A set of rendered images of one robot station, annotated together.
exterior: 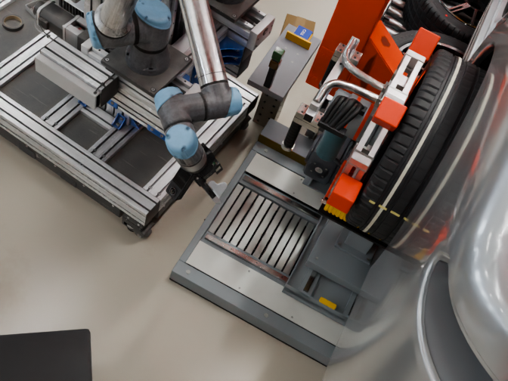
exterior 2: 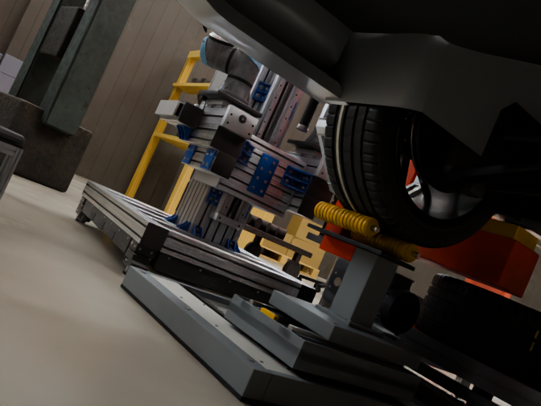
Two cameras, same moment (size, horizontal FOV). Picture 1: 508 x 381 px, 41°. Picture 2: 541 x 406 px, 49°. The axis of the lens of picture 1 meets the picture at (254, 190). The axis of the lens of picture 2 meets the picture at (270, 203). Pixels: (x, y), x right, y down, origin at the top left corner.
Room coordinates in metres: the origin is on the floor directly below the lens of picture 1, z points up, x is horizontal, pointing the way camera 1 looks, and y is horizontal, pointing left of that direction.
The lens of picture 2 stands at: (0.13, -1.53, 0.38)
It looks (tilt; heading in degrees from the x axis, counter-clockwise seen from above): 3 degrees up; 47
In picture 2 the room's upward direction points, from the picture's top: 24 degrees clockwise
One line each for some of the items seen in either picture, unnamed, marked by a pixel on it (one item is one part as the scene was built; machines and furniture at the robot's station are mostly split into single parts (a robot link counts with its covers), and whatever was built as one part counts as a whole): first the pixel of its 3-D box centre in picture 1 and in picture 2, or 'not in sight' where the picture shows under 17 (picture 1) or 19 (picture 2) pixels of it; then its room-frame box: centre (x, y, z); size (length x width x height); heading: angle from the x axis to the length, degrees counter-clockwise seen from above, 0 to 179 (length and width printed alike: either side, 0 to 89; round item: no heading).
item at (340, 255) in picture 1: (366, 230); (361, 293); (1.63, -0.48, 0.32); 0.40 x 0.30 x 0.28; 171
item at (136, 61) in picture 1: (149, 48); (235, 91); (1.60, 0.50, 0.87); 0.15 x 0.15 x 0.10
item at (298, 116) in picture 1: (309, 117); not in sight; (1.52, -0.08, 0.93); 0.09 x 0.05 x 0.05; 81
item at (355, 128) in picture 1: (357, 118); not in sight; (1.67, -0.24, 0.85); 0.21 x 0.14 x 0.14; 81
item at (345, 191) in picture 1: (344, 193); not in sight; (1.35, -0.27, 0.85); 0.09 x 0.08 x 0.07; 171
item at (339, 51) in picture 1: (347, 56); not in sight; (1.86, -0.13, 0.93); 0.09 x 0.05 x 0.05; 81
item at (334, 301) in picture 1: (345, 262); (323, 346); (1.58, -0.47, 0.13); 0.50 x 0.36 x 0.10; 171
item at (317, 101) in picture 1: (351, 94); not in sight; (1.58, -0.17, 1.03); 0.19 x 0.18 x 0.11; 81
